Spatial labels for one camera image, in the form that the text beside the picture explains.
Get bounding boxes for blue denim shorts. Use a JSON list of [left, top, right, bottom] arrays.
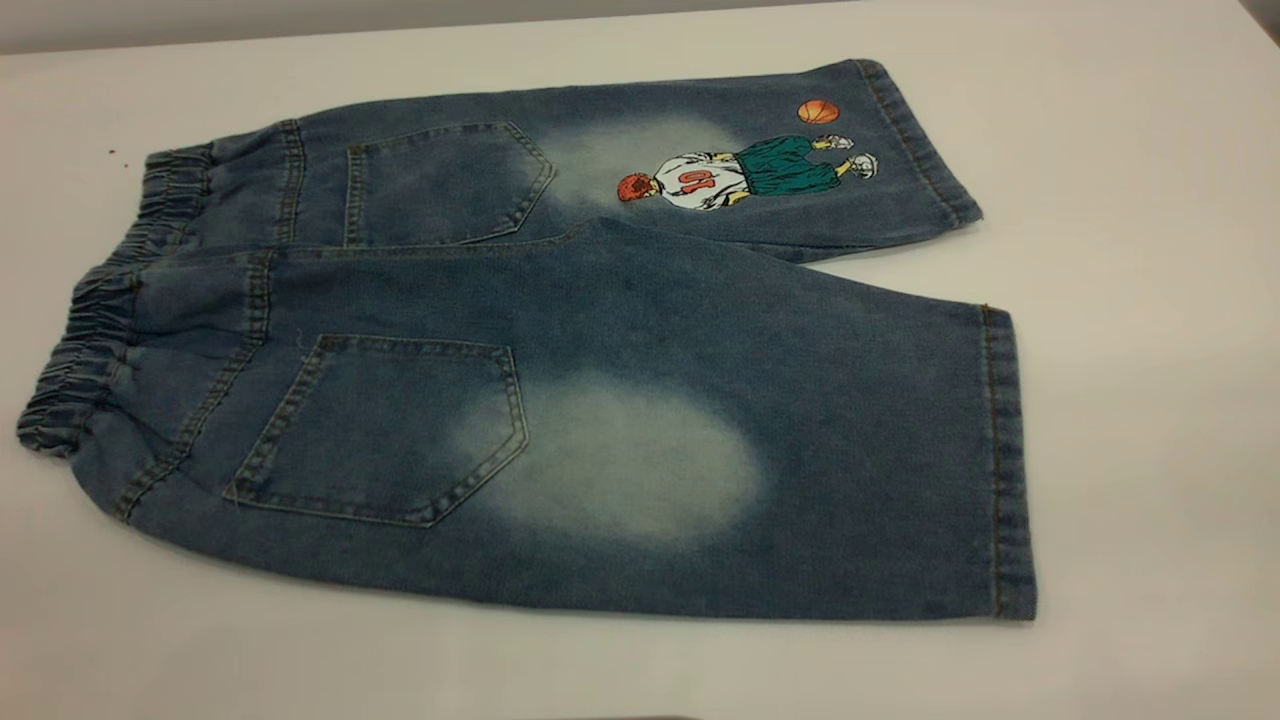
[[15, 58, 1038, 622]]

